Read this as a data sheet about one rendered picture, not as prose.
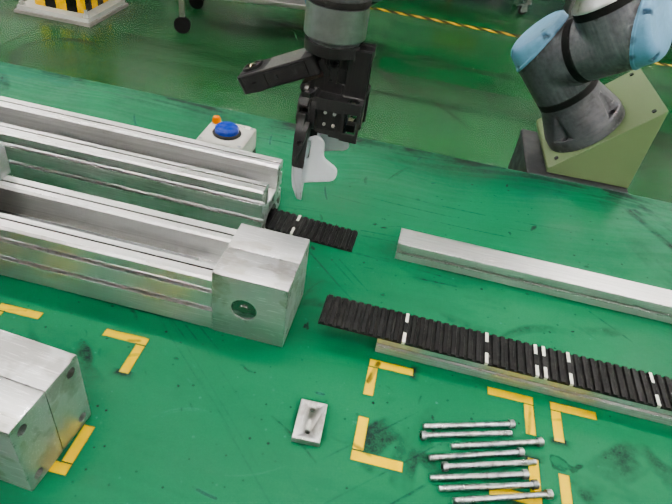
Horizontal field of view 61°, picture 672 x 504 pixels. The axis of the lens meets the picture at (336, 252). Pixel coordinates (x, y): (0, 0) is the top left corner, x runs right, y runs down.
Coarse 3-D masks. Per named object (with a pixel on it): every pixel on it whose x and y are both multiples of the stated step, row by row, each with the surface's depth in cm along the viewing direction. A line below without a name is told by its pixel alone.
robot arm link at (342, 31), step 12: (312, 12) 64; (324, 12) 63; (336, 12) 63; (348, 12) 63; (360, 12) 64; (312, 24) 65; (324, 24) 64; (336, 24) 64; (348, 24) 64; (360, 24) 65; (312, 36) 66; (324, 36) 65; (336, 36) 65; (348, 36) 65; (360, 36) 66
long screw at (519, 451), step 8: (520, 448) 61; (432, 456) 60; (440, 456) 60; (448, 456) 60; (456, 456) 60; (464, 456) 60; (472, 456) 60; (480, 456) 61; (488, 456) 61; (496, 456) 61; (520, 456) 61
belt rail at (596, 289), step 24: (408, 240) 84; (432, 240) 85; (432, 264) 85; (456, 264) 84; (480, 264) 83; (504, 264) 83; (528, 264) 84; (552, 264) 84; (528, 288) 83; (552, 288) 83; (576, 288) 82; (600, 288) 81; (624, 288) 82; (648, 288) 83; (624, 312) 82; (648, 312) 82
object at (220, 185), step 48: (0, 96) 91; (0, 144) 84; (48, 144) 82; (96, 144) 83; (144, 144) 88; (192, 144) 87; (96, 192) 86; (144, 192) 85; (192, 192) 82; (240, 192) 80
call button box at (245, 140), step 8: (208, 128) 96; (240, 128) 98; (248, 128) 98; (200, 136) 94; (208, 136) 94; (216, 136) 94; (232, 136) 95; (240, 136) 96; (248, 136) 96; (224, 144) 93; (232, 144) 93; (240, 144) 94; (248, 144) 96
